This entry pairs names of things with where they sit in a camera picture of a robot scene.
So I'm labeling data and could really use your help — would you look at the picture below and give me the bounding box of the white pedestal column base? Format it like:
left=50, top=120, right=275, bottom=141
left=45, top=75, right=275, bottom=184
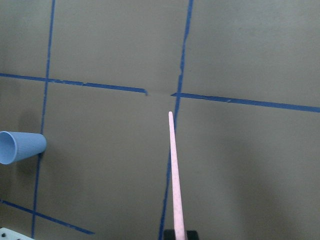
left=0, top=227, right=34, bottom=240

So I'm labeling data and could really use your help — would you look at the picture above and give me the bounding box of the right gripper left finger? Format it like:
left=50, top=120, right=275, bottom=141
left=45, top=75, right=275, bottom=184
left=163, top=229, right=176, bottom=240

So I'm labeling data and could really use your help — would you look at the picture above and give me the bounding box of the blue plastic cup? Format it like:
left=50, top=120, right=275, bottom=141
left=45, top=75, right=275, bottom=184
left=0, top=131, right=47, bottom=165

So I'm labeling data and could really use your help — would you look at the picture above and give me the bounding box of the pink chopstick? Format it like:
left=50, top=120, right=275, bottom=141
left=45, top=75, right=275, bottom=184
left=168, top=111, right=187, bottom=240

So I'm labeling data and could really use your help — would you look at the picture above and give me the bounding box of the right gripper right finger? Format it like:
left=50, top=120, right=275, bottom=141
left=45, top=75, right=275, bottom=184
left=186, top=230, right=199, bottom=240

